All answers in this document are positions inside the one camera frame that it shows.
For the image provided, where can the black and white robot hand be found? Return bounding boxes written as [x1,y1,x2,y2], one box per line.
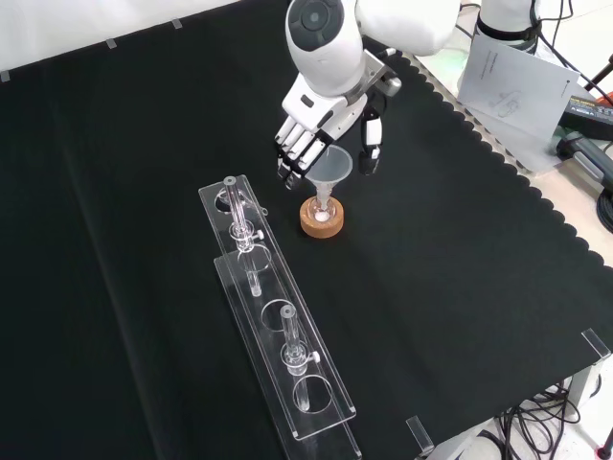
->
[273,74,385,191]

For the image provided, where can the translucent plastic funnel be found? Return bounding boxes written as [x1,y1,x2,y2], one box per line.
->
[306,147,355,212]

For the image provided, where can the clear round-bottom flask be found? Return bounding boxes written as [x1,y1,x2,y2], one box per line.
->
[308,195,336,223]

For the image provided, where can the clear glass weighing funnel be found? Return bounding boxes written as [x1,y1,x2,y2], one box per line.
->
[238,194,270,216]

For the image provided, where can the clear acrylic funnel stand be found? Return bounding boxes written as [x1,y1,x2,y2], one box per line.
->
[197,172,363,460]

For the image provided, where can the black bench cloth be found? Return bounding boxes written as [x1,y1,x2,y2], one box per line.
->
[0,0,613,460]

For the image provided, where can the white paper booklet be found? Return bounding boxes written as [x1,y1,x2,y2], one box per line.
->
[457,34,581,176]

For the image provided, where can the black power adapter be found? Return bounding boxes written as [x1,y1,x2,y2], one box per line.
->
[559,93,613,141]

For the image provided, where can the black tripod leg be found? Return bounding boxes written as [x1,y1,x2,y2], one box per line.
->
[579,52,613,93]

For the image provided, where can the clear cloth clip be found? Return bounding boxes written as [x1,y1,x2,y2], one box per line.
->
[405,416,436,454]
[580,329,613,361]

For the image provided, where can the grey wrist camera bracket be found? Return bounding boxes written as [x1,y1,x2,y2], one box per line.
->
[361,46,403,100]

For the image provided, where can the cork ring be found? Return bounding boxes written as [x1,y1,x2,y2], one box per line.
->
[300,197,347,240]

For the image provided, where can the black cable bundle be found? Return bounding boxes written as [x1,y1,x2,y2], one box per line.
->
[495,380,584,460]

